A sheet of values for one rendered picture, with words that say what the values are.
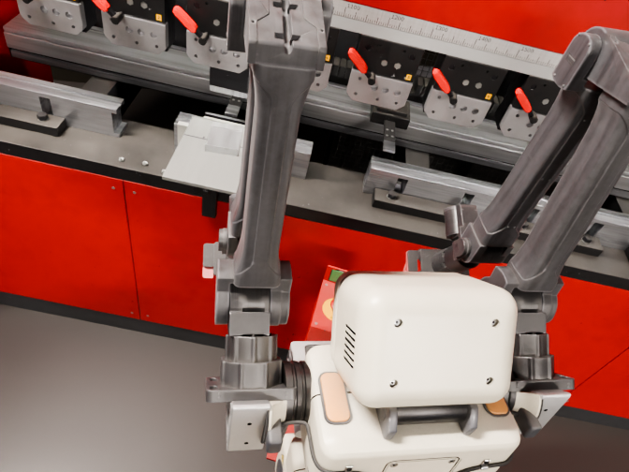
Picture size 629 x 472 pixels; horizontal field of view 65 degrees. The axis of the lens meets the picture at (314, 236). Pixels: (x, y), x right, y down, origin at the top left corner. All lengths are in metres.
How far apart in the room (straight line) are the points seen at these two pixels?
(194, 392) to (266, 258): 1.41
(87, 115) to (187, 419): 1.10
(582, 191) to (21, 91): 1.39
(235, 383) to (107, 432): 1.33
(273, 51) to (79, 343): 1.78
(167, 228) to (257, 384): 0.97
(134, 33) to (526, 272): 1.02
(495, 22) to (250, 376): 0.90
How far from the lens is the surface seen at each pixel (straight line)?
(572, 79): 0.73
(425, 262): 1.07
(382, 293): 0.58
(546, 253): 0.78
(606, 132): 0.71
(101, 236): 1.71
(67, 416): 2.02
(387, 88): 1.28
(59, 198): 1.65
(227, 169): 1.26
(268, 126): 0.53
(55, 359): 2.14
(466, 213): 1.00
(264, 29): 0.51
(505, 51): 1.26
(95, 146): 1.53
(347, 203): 1.43
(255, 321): 0.68
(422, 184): 1.46
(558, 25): 1.26
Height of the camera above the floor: 1.83
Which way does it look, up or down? 47 degrees down
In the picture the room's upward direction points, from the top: 16 degrees clockwise
